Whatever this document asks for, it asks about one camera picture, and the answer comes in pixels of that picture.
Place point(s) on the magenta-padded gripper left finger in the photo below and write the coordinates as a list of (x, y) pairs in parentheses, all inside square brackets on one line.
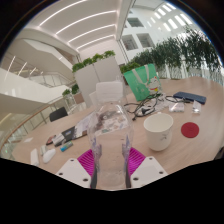
[(73, 171)]

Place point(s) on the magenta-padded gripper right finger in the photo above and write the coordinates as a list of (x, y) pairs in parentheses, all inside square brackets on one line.
[(148, 171)]

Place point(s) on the clear plastic water bottle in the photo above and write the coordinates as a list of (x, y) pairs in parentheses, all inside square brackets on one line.
[(110, 143)]

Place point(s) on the small blue tube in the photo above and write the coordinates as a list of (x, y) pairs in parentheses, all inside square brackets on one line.
[(66, 146)]

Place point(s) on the black notebook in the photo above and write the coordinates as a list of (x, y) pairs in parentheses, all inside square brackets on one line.
[(69, 133)]

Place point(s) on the small red black case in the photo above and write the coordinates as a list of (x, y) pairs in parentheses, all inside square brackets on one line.
[(50, 140)]

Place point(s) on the white paper cup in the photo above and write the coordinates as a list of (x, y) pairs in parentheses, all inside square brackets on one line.
[(159, 133)]

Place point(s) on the white power strip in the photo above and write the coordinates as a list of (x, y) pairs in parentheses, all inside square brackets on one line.
[(34, 157)]

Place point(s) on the brown-edged open booklet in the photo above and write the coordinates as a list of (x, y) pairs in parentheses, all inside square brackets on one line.
[(85, 124)]

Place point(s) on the flat round red coaster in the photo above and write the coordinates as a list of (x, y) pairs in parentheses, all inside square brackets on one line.
[(190, 130)]

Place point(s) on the black chair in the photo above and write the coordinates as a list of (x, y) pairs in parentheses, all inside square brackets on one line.
[(58, 114)]

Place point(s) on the glass railing with wooden handrail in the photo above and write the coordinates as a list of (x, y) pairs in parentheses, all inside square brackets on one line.
[(30, 121)]

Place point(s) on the small white packet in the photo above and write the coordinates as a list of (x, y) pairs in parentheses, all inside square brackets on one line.
[(176, 106), (197, 106)]

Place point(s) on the brown planter with plants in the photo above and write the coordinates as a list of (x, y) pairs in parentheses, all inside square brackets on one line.
[(73, 95)]

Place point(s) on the dark blue keyboard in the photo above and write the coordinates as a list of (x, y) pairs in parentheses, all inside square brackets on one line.
[(190, 97)]

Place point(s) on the green tote bag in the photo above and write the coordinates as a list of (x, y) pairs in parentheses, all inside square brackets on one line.
[(141, 83)]

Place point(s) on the white planter cabinet with plants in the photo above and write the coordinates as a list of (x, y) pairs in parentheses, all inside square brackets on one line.
[(95, 78)]

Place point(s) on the row of green trees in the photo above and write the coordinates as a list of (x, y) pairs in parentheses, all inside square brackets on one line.
[(186, 53)]

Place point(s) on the ceiling light strips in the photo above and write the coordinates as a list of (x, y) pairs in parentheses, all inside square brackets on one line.
[(86, 20)]

